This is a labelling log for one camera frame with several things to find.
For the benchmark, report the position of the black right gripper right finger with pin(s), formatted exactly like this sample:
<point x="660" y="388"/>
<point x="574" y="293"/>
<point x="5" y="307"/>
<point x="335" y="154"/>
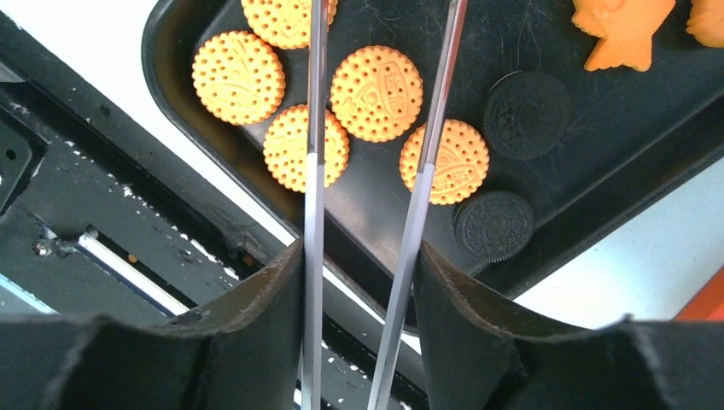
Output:
<point x="482" y="350"/>

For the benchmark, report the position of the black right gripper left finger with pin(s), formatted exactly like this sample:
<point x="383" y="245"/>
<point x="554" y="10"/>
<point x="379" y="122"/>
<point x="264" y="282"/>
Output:
<point x="239" y="351"/>

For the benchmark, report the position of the white metal tongs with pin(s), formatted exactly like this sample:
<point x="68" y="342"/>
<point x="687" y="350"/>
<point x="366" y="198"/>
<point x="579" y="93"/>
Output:
<point x="415" y="218"/>

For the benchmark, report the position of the round orange biscuit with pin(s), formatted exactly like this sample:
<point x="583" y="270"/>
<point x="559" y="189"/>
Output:
<point x="376" y="93"/>
<point x="461" y="165"/>
<point x="285" y="24"/>
<point x="285" y="148"/>
<point x="238" y="78"/>

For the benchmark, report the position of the black sandwich cookie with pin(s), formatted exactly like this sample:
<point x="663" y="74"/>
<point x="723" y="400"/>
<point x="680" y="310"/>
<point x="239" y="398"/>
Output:
<point x="526" y="114"/>
<point x="493" y="226"/>

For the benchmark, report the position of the black cookie tray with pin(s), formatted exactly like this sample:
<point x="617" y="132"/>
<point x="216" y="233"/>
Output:
<point x="632" y="136"/>

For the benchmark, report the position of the orange box lid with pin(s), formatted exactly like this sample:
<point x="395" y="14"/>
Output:
<point x="707" y="304"/>

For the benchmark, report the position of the orange fish cookie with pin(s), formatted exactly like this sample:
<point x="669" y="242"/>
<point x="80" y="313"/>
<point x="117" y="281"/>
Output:
<point x="705" y="22"/>
<point x="624" y="29"/>

